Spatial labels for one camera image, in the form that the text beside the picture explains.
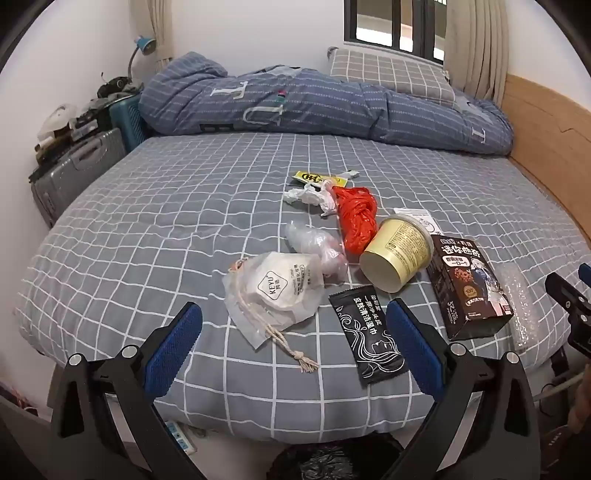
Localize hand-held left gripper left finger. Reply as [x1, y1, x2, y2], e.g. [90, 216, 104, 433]
[48, 302, 204, 480]

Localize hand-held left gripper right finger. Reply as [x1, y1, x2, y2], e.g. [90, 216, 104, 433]
[385, 298, 543, 480]

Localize clear bubble wrap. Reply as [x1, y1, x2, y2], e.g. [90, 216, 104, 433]
[501, 262, 555, 349]

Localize black wet wipe sachet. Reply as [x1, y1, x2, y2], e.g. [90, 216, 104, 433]
[329, 285, 407, 386]

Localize black cookie box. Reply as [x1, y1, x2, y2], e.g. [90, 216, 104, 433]
[426, 233, 515, 342]

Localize yellow paper cup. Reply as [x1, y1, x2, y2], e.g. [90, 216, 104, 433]
[359, 213, 435, 294]

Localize white mask package with string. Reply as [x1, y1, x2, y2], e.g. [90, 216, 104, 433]
[229, 261, 320, 374]

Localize white face mask packet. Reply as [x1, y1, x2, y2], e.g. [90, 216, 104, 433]
[223, 251, 324, 347]

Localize white printed packet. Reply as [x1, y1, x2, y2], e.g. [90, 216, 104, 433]
[393, 208, 444, 236]

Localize red plastic bag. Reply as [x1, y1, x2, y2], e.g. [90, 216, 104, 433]
[331, 186, 379, 257]

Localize clear plastic bag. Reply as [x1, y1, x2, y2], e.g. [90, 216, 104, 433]
[285, 220, 349, 278]

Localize black lined trash bin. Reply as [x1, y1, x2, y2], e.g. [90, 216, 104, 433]
[268, 431, 407, 480]

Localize grey checked bed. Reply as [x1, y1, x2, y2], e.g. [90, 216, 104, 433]
[14, 131, 591, 446]

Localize wooden headboard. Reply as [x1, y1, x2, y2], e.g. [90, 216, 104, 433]
[501, 74, 591, 245]

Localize crumpled white tissue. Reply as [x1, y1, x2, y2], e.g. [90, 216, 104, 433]
[283, 182, 341, 217]

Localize yellow wrapper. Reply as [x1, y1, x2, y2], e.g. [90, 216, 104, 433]
[294, 171, 340, 185]

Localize grey suitcase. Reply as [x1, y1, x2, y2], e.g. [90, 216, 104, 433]
[30, 128, 127, 228]

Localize teal suitcase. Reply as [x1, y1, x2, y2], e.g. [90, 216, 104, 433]
[109, 95, 148, 153]

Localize beige curtain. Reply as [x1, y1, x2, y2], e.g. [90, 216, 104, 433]
[443, 0, 509, 104]
[141, 0, 176, 70]

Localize blue striped quilt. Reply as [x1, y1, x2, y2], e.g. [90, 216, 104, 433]
[139, 52, 515, 155]

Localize white rounded object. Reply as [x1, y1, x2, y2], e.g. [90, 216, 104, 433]
[39, 105, 77, 144]

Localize grey checked pillow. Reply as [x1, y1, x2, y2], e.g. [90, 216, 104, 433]
[329, 46, 455, 107]

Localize blue desk lamp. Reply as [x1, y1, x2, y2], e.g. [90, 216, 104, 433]
[128, 36, 158, 86]

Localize dark framed window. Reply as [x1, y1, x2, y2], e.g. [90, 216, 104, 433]
[344, 0, 448, 63]

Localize white cable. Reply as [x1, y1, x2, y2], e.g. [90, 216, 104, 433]
[531, 369, 583, 400]

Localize black tangled cables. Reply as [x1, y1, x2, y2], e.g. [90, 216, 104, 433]
[97, 76, 139, 100]

